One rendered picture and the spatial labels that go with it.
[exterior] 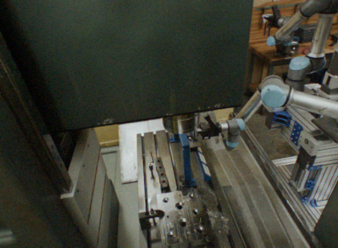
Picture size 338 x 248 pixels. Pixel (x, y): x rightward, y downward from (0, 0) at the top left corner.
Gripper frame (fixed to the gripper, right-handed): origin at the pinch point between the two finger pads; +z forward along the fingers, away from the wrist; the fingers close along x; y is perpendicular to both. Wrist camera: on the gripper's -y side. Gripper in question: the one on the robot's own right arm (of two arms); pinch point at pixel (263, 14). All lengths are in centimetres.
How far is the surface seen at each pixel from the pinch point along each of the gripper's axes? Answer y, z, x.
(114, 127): 56, 13, -153
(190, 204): 42, -102, -130
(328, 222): 52, -137, -76
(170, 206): 40, -98, -140
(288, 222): 81, -118, -78
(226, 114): 74, -15, -52
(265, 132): 163, 20, 27
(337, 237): 53, -144, -78
